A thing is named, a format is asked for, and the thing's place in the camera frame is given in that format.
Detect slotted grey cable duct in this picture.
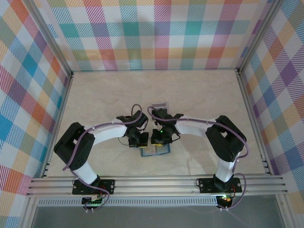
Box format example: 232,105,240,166
37,196,219,207

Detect aluminium frame leg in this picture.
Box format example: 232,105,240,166
20,197,40,228
276,196,294,228

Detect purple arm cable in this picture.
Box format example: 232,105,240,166
62,104,143,212
147,106,250,212

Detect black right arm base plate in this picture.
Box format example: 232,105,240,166
199,177,243,193

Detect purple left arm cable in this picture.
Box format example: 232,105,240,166
62,104,143,212

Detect orange controller board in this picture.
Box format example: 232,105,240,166
218,194,236,205

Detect black controller board green lights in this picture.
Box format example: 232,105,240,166
82,194,106,207

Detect clear plastic tray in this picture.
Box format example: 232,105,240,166
151,101,170,114

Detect aluminium side rail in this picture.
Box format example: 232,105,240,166
236,68,273,176
40,71,75,179

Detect aluminium mounting rail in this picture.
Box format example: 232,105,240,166
25,174,289,197

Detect aluminium frame post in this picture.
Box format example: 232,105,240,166
236,0,285,76
25,0,75,78

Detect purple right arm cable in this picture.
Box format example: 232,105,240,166
147,106,250,212

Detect teal card holder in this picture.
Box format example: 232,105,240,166
139,143,171,158

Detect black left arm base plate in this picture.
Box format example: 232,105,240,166
72,179,116,195

